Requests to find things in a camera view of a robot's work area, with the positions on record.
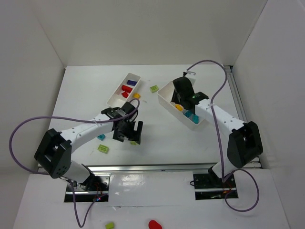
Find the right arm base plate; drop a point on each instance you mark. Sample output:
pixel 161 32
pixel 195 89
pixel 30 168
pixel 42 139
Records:
pixel 206 189

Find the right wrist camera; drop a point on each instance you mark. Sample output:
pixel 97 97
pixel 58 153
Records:
pixel 191 76

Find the red rectangular lego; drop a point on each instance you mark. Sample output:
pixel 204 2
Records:
pixel 125 94

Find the white divided tray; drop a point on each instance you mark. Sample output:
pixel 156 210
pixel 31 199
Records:
pixel 116 99
pixel 165 99

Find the orange lego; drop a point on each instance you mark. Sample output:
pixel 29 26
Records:
pixel 179 107

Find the green lego outside front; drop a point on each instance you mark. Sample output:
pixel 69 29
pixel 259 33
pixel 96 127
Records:
pixel 109 225

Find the dark blue lego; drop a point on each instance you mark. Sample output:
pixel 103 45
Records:
pixel 132 83

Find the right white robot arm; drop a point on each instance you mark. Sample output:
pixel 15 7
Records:
pixel 244 141

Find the aluminium right rail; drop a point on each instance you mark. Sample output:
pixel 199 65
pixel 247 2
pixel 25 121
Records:
pixel 238 111

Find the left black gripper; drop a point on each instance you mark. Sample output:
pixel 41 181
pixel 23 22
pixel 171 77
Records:
pixel 129 133

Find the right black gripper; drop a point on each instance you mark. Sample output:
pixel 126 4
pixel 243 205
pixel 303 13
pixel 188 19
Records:
pixel 182 89

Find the small yellow lego near tray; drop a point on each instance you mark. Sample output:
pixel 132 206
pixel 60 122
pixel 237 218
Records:
pixel 136 95

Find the aluminium rail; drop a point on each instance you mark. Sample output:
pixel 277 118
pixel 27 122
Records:
pixel 150 168
pixel 238 111

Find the red rounded lego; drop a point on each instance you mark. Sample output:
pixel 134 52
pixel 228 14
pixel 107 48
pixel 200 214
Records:
pixel 126 88

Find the red piece outside front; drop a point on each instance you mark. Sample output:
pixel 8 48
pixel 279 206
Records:
pixel 153 224

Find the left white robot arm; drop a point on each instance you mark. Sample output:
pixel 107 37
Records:
pixel 56 147

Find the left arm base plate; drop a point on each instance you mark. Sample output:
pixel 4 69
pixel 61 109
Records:
pixel 97 190

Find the small teal lego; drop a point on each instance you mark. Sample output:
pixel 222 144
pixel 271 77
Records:
pixel 101 137

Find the aluminium front rail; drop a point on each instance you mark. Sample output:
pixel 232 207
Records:
pixel 150 168

